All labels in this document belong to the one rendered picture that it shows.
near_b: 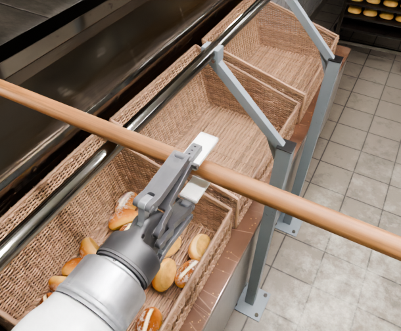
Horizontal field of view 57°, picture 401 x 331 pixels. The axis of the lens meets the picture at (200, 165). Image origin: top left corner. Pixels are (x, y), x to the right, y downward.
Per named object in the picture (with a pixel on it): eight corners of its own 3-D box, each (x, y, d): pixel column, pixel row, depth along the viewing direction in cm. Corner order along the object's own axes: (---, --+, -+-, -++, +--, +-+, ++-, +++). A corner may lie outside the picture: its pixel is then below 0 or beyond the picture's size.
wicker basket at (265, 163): (118, 176, 137) (104, 119, 117) (194, 97, 171) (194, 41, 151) (236, 232, 121) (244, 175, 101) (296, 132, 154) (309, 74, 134)
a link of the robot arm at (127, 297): (66, 312, 46) (97, 273, 49) (125, 351, 43) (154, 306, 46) (43, 278, 39) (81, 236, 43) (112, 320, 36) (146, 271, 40)
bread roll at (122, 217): (141, 222, 123) (134, 207, 125) (141, 217, 117) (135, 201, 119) (111, 233, 120) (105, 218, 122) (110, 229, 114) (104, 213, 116)
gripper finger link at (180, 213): (160, 243, 47) (159, 251, 48) (200, 204, 57) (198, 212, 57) (135, 230, 49) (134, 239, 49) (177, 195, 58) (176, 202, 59)
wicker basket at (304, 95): (198, 94, 172) (198, 39, 152) (246, 41, 207) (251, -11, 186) (300, 126, 157) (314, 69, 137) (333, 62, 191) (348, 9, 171)
